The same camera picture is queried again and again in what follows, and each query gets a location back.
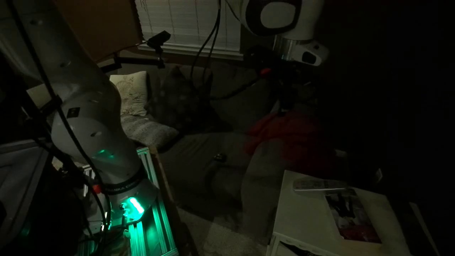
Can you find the gray remote control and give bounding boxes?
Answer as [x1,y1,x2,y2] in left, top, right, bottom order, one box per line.
[292,176,349,193]

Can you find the white fluffy cushion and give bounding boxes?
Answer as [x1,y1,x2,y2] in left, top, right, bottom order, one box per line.
[118,112,181,149]

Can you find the white window blinds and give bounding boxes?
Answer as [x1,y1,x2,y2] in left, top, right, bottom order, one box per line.
[134,0,245,54]

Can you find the dark patterned pillow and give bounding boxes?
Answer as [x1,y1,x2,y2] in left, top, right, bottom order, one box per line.
[148,64,232,135]

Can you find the magazine with photo cover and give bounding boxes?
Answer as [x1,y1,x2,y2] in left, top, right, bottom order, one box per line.
[323,186,384,246]

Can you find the gray case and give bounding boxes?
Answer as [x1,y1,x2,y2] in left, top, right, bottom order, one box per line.
[0,139,52,243]

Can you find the red cloth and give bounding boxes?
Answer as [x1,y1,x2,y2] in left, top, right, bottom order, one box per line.
[244,111,336,177]

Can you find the black camera on stand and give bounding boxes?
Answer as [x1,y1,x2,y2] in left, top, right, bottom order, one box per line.
[145,30,174,69]

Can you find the cream patterned pillow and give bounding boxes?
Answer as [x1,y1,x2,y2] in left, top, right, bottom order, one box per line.
[108,69,153,119]

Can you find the brown board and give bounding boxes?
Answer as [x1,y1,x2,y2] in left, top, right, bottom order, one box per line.
[50,0,145,64]

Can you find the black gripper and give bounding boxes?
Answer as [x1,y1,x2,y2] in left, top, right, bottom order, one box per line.
[255,44,308,103]

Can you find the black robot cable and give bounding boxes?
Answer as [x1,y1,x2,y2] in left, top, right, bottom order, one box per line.
[188,0,268,102]

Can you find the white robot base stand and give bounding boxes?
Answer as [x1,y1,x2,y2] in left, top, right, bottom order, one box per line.
[76,145,181,256]

